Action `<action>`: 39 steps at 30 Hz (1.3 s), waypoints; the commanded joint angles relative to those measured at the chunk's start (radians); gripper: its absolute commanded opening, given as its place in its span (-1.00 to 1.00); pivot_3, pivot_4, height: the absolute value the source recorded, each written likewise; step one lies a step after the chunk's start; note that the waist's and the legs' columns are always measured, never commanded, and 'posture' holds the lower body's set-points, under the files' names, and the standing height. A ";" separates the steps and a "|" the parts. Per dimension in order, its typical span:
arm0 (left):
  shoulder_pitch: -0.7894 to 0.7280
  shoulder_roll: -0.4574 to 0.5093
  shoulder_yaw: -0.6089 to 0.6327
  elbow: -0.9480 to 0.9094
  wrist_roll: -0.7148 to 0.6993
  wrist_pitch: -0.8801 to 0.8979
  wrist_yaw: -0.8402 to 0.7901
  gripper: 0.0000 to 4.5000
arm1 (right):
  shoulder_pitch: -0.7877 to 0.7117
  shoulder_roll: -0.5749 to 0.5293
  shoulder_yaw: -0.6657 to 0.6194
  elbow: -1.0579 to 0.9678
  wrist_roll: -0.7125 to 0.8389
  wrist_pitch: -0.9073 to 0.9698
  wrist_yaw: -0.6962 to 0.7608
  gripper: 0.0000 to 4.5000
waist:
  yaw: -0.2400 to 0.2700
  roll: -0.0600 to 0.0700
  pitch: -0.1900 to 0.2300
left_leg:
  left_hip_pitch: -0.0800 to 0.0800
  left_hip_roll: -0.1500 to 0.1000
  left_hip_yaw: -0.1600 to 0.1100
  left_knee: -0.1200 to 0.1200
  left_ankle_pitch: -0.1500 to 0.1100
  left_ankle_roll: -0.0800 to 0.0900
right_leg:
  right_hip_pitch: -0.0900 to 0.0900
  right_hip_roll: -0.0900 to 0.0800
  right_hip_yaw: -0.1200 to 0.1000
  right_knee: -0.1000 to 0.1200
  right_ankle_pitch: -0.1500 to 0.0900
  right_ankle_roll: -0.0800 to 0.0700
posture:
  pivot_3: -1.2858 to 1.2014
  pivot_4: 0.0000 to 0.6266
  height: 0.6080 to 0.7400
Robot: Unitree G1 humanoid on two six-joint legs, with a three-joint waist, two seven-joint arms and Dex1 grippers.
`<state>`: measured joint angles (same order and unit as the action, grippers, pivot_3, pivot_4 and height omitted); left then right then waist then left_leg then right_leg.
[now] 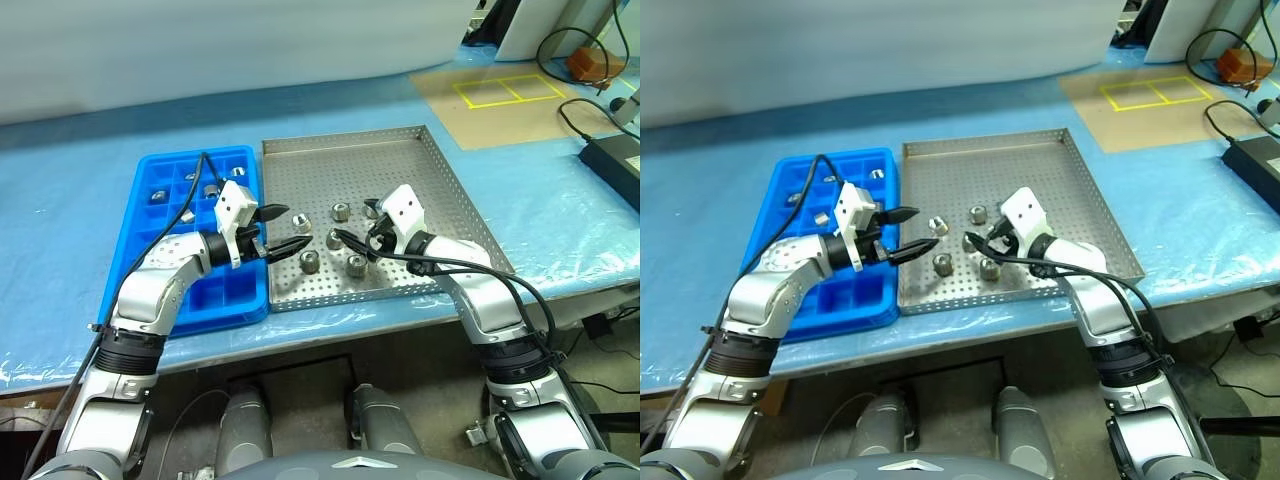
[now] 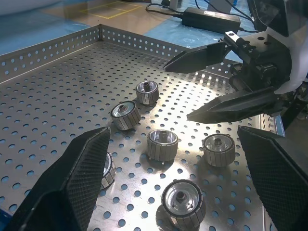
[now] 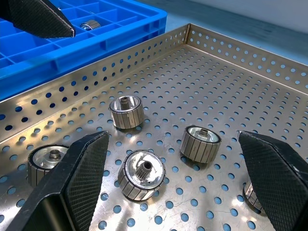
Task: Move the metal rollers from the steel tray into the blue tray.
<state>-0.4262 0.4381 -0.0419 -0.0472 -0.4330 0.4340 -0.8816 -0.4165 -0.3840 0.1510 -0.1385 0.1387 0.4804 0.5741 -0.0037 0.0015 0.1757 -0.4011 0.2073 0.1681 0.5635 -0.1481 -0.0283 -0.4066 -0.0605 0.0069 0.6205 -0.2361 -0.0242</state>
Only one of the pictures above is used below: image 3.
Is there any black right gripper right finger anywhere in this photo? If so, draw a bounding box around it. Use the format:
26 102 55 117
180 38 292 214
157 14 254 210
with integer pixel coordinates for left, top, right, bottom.
237 130 308 231

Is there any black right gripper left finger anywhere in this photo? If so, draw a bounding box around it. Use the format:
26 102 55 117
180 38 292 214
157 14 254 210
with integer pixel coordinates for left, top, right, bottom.
6 130 110 231

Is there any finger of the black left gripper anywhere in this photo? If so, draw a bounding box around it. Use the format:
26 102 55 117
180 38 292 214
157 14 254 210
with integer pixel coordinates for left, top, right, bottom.
0 0 76 39

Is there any metal rotor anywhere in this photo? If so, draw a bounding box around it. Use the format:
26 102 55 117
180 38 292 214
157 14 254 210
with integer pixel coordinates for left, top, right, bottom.
180 126 221 164
27 144 70 188
109 95 145 129
243 180 267 215
79 20 100 31
117 150 167 201

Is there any blue compartment tray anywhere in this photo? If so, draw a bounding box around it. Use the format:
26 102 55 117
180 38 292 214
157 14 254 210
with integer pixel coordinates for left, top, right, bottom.
0 0 168 102

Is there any perforated metal tray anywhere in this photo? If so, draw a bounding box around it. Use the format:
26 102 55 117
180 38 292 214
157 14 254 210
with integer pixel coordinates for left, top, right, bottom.
0 23 308 231

